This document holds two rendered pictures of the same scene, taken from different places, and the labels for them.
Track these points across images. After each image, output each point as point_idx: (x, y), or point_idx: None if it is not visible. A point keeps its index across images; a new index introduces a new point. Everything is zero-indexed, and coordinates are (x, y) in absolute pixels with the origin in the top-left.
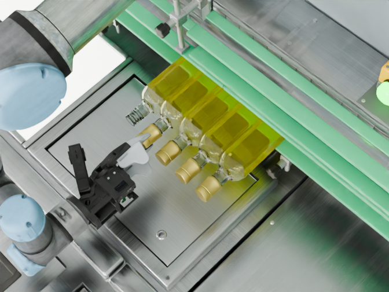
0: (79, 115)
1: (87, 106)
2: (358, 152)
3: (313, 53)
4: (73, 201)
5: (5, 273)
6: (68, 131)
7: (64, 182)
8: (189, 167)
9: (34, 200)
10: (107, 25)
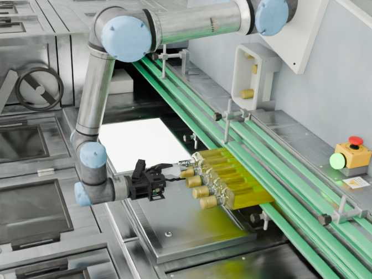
0: None
1: None
2: (308, 187)
3: (299, 143)
4: (125, 176)
5: (65, 226)
6: None
7: None
8: (202, 188)
9: (105, 147)
10: (184, 36)
